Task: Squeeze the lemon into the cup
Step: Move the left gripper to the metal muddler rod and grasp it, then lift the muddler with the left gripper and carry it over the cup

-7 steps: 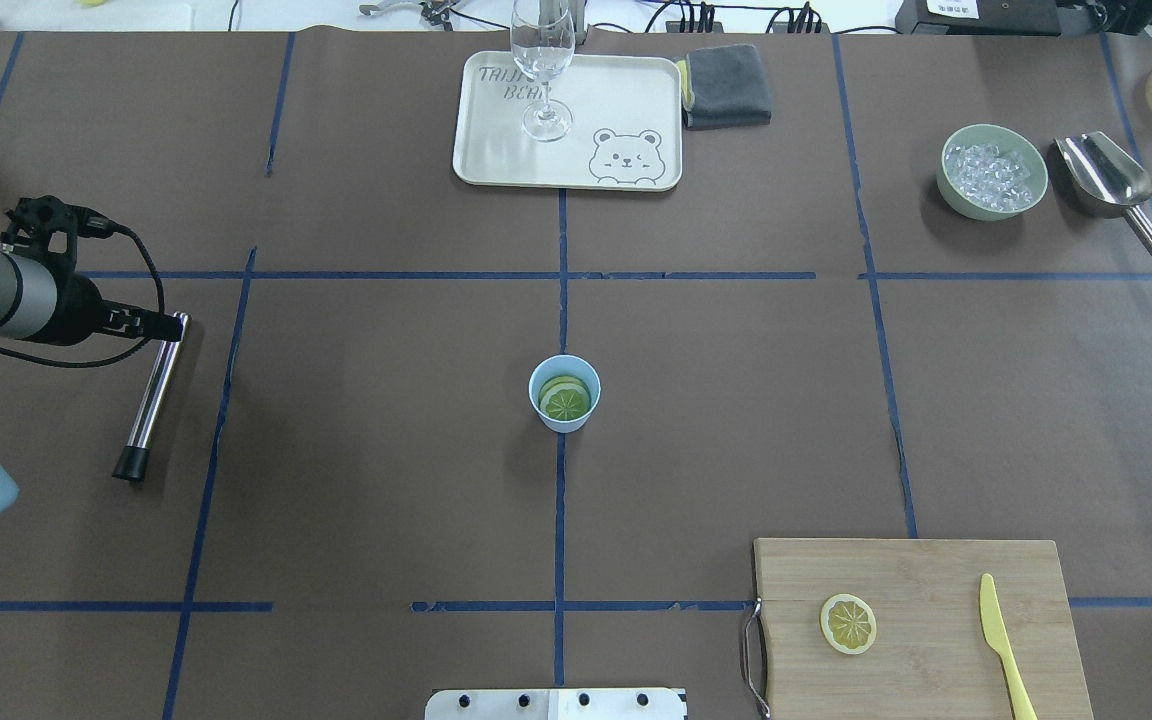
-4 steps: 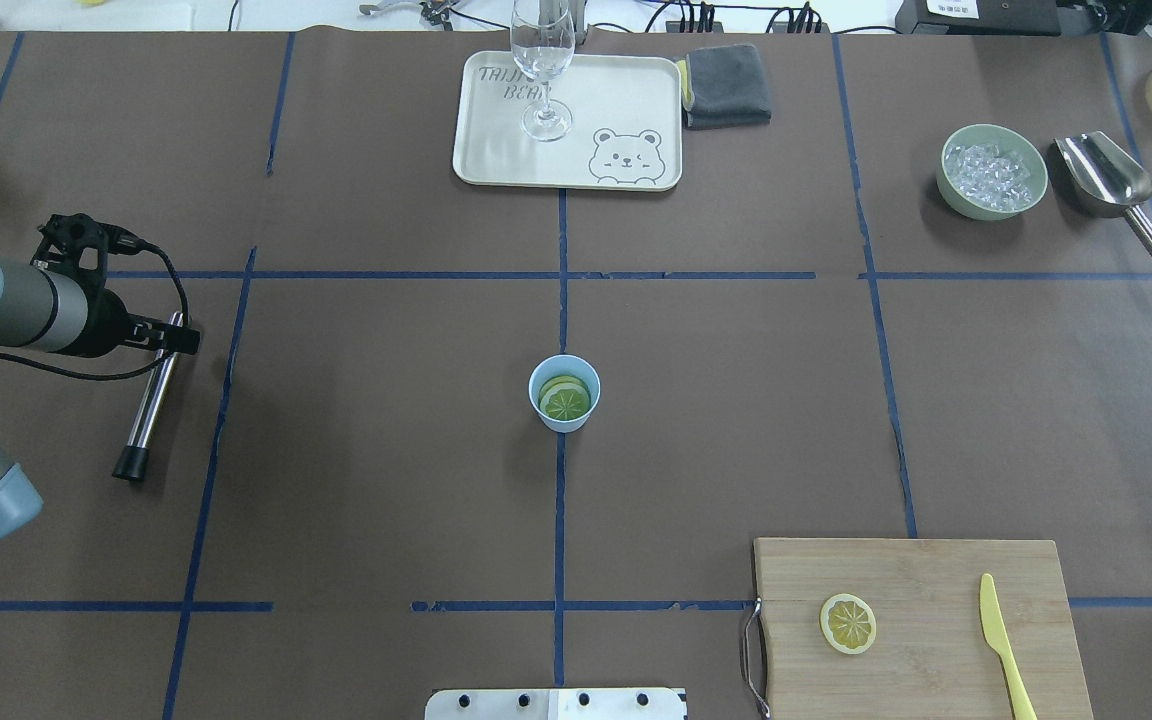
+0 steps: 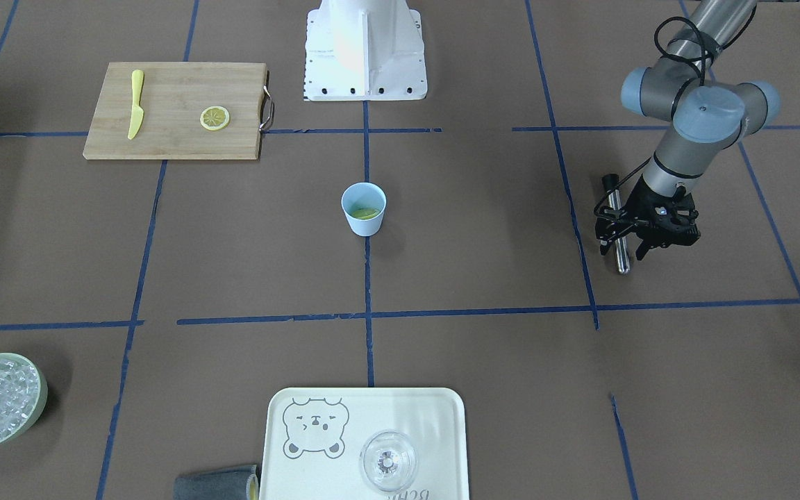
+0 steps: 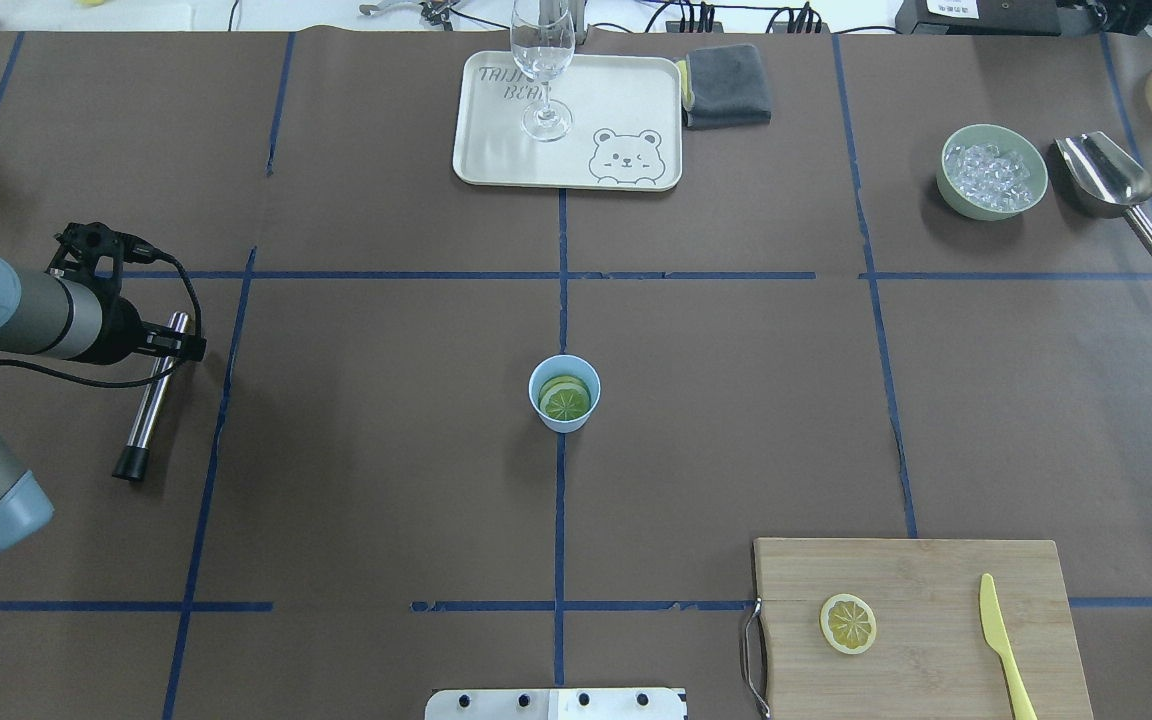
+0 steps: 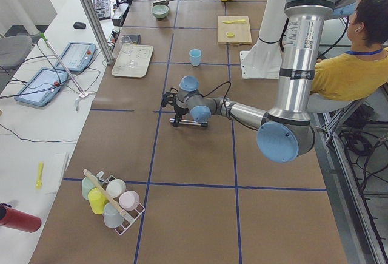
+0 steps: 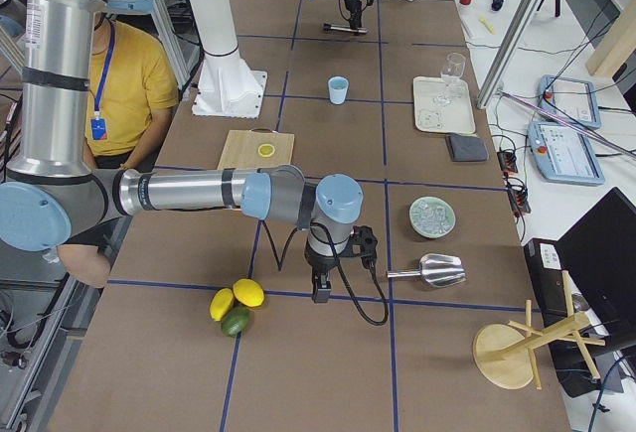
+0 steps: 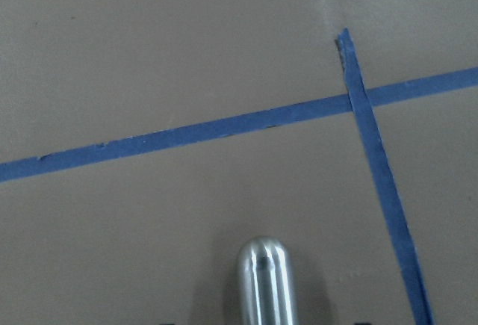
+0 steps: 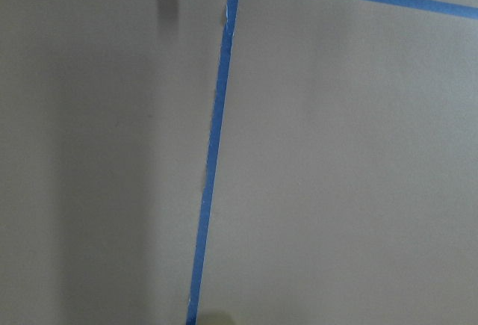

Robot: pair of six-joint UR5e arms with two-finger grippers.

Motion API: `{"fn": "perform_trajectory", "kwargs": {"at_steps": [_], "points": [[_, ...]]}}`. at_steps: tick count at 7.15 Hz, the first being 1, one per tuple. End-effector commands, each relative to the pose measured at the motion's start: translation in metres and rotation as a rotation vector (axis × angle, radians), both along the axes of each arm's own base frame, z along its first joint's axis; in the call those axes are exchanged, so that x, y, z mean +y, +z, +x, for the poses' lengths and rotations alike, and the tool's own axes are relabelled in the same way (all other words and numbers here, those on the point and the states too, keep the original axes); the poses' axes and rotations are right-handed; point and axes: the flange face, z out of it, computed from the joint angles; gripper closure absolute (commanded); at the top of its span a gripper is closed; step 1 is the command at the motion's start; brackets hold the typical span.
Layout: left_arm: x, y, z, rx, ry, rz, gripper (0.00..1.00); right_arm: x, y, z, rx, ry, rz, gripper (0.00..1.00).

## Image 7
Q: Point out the steel muddler rod black tip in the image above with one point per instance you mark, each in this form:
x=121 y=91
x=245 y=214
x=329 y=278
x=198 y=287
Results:
x=266 y=283

